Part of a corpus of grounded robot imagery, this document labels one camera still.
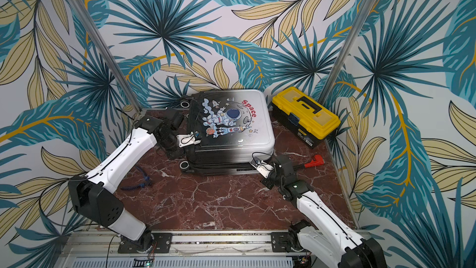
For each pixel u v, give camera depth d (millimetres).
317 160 968
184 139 701
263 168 706
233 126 822
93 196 410
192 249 728
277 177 679
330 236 442
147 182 880
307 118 947
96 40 843
